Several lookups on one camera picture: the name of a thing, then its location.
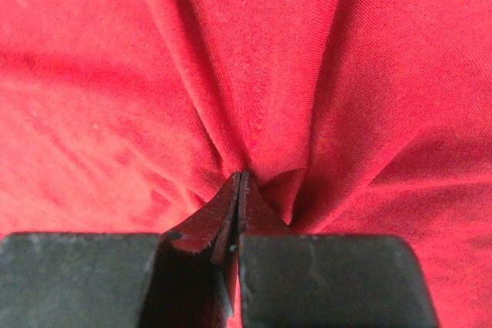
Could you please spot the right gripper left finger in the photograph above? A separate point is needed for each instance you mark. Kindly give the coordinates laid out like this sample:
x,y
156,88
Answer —
x,y
211,226

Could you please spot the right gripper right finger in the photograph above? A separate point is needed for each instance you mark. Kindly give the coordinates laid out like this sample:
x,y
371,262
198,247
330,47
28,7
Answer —
x,y
255,216

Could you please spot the dark red t-shirt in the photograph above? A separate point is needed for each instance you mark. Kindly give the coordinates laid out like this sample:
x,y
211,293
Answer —
x,y
356,116

